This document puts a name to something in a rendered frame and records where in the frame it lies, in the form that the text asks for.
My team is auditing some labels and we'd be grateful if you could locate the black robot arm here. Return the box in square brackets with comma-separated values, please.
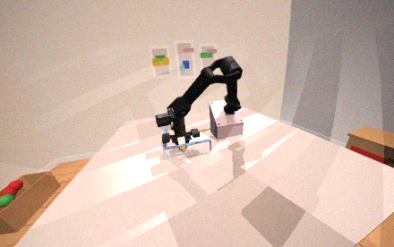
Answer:
[155, 56, 243, 133]

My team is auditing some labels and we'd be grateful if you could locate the light blue clear wall corner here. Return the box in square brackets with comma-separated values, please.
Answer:
[163, 126, 211, 150]

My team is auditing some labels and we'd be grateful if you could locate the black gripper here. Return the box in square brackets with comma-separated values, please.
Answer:
[161, 123, 201, 145]

